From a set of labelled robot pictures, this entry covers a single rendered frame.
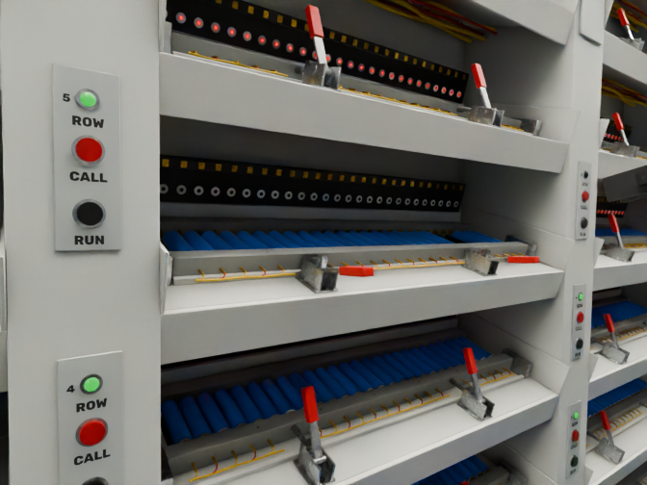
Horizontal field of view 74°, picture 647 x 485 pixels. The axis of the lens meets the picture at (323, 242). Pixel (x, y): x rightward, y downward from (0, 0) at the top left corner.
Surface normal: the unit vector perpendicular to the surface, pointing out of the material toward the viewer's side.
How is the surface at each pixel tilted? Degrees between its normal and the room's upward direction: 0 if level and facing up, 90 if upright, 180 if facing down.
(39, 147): 90
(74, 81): 90
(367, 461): 16
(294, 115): 106
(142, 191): 90
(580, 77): 90
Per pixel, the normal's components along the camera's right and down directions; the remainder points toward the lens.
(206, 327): 0.54, 0.32
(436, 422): 0.17, -0.95
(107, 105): 0.57, 0.04
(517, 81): -0.82, 0.02
